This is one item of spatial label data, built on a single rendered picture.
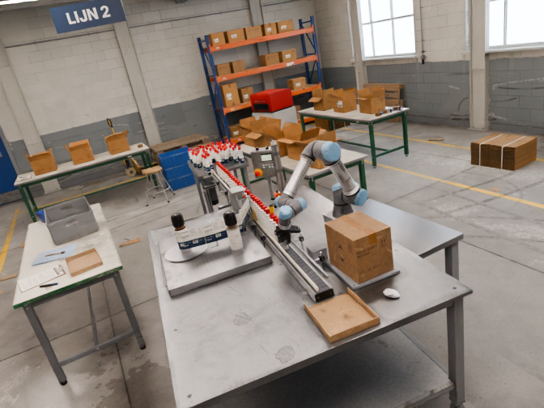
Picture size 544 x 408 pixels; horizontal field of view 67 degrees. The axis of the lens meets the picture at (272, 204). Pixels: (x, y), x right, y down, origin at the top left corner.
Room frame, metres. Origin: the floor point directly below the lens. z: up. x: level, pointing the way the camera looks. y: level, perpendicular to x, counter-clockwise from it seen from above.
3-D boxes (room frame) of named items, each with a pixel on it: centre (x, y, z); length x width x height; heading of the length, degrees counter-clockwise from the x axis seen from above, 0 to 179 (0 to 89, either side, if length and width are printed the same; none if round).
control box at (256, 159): (2.78, -0.01, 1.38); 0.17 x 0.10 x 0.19; 70
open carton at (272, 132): (5.22, -0.26, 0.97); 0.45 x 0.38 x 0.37; 116
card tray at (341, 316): (1.69, -0.23, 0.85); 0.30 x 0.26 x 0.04; 15
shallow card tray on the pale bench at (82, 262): (2.97, 1.55, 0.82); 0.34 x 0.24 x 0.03; 29
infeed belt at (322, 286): (2.65, 0.04, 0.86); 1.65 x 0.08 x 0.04; 15
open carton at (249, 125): (6.04, 0.05, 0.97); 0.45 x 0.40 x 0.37; 115
